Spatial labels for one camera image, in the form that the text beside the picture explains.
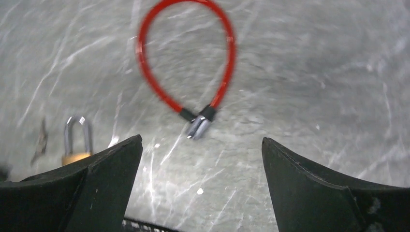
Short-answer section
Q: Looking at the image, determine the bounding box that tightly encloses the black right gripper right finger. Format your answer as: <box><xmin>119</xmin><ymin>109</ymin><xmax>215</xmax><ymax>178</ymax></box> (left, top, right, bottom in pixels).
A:
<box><xmin>262</xmin><ymin>137</ymin><xmax>410</xmax><ymax>232</ymax></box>

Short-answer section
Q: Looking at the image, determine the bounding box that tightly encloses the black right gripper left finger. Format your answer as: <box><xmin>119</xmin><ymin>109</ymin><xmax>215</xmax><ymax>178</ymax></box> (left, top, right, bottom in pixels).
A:
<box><xmin>0</xmin><ymin>135</ymin><xmax>143</xmax><ymax>232</ymax></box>

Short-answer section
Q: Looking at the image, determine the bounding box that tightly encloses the red cable lock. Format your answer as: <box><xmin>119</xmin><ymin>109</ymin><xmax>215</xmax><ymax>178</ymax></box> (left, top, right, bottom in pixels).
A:
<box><xmin>134</xmin><ymin>0</ymin><xmax>237</xmax><ymax>140</ymax></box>

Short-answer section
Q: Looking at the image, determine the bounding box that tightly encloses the brass padlock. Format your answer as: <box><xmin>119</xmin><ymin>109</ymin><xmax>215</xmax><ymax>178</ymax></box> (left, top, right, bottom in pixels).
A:
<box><xmin>61</xmin><ymin>116</ymin><xmax>93</xmax><ymax>166</ymax></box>

